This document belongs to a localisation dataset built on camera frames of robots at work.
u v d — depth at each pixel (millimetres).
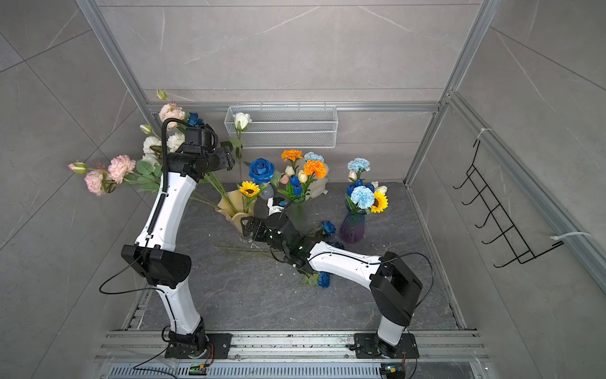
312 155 814
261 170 610
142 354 734
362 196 685
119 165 590
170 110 743
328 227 977
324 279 836
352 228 958
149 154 694
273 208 701
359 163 761
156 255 466
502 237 645
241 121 772
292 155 817
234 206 898
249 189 834
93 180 601
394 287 439
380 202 761
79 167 577
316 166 748
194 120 767
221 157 717
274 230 581
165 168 528
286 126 1005
